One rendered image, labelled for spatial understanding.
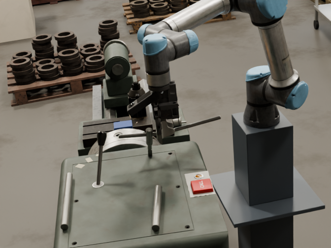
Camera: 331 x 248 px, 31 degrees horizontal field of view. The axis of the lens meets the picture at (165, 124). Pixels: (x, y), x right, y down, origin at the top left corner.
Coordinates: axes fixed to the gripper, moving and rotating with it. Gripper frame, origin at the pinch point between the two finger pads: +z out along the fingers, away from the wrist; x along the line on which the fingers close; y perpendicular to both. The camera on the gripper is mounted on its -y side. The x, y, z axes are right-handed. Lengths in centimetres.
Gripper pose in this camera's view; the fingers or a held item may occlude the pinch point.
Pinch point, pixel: (158, 139)
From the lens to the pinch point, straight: 197.9
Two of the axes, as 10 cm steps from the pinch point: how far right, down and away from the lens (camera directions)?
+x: -1.1, -4.4, 8.9
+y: 9.9, -1.3, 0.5
